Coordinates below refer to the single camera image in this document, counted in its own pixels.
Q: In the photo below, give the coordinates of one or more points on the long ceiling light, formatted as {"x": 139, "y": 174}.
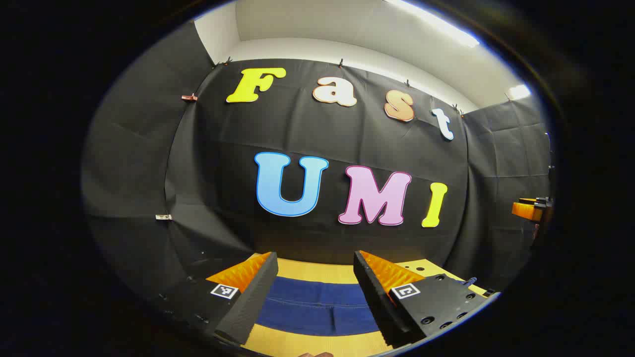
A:
{"x": 436, "y": 24}

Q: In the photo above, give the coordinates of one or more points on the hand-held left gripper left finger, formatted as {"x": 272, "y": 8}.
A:
{"x": 250, "y": 302}

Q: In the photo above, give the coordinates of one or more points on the blue denim jeans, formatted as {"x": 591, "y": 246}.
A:
{"x": 317, "y": 303}

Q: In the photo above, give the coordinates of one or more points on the small ceiling light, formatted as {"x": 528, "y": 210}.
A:
{"x": 518, "y": 92}

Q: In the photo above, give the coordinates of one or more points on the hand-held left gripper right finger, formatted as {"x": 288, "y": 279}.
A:
{"x": 374, "y": 302}

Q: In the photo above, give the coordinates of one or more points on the orange cloth clip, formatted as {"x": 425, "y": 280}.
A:
{"x": 189, "y": 97}

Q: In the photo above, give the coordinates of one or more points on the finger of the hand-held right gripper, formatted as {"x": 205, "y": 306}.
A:
{"x": 526, "y": 210}

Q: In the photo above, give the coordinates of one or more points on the white cloth clip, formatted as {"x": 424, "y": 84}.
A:
{"x": 163, "y": 217}

